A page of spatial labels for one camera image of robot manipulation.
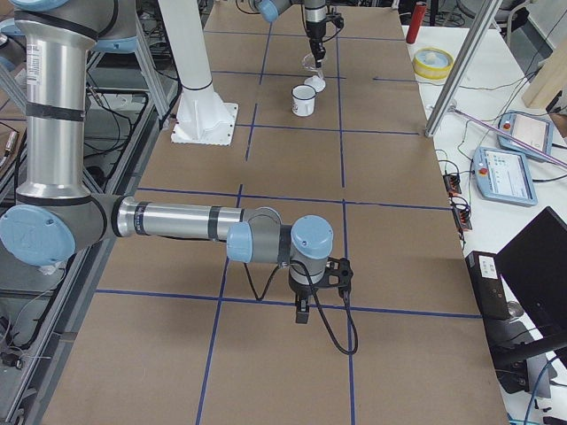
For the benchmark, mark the aluminium frame post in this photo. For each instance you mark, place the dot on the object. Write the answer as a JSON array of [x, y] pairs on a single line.
[[466, 53]]

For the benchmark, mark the white enamel mug lid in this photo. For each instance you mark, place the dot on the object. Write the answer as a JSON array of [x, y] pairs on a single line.
[[316, 82]]

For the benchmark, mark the black connector block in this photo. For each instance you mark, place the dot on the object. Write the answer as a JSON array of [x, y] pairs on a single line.
[[462, 215], [452, 183]]

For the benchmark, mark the black computer box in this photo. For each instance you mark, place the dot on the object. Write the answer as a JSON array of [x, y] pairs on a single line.
[[489, 294]]

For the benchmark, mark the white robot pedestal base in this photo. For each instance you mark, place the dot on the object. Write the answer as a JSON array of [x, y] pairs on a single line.
[[202, 117]]

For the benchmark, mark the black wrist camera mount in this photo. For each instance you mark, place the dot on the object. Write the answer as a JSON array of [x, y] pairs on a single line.
[[337, 275], [335, 17]]

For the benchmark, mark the wooden board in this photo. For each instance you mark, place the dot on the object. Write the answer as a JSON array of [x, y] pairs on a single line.
[[549, 81]]

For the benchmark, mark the white enamel mug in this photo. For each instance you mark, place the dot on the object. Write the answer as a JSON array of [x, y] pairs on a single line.
[[303, 100]]

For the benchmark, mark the teach pendant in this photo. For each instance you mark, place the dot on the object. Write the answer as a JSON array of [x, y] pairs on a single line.
[[504, 176], [532, 130]]

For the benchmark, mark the black laptop monitor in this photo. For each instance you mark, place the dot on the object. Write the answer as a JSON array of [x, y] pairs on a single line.
[[533, 264]]

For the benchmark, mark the clear glass funnel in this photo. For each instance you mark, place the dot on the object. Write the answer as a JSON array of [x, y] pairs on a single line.
[[310, 64]]

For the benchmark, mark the red cylinder bottle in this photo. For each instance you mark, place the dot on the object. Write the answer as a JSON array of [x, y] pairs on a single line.
[[417, 17]]

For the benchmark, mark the far teach pendant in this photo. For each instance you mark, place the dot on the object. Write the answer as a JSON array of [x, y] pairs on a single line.
[[532, 130]]

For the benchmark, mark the yellow tape roll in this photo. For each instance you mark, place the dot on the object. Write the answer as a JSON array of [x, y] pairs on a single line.
[[432, 63]]

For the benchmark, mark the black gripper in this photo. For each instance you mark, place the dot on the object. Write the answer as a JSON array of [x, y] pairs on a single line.
[[301, 291], [316, 31]]

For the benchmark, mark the near teach pendant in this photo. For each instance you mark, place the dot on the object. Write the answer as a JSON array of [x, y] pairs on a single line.
[[504, 176]]

